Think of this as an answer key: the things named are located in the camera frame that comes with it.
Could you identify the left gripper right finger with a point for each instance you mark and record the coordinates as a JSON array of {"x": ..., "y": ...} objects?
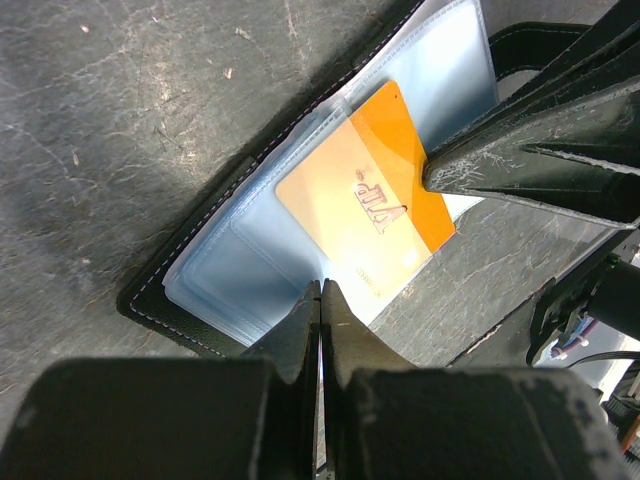
[{"x": 386, "y": 418}]

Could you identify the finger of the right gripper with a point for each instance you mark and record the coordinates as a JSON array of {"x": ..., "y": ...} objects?
[{"x": 550, "y": 65}]

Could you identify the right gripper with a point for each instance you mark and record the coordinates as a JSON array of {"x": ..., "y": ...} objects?
[{"x": 579, "y": 159}]

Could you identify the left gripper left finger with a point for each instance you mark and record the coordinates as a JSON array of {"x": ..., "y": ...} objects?
[{"x": 252, "y": 416}]

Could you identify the black card holder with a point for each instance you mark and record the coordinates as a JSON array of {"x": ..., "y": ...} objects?
[{"x": 241, "y": 261}]

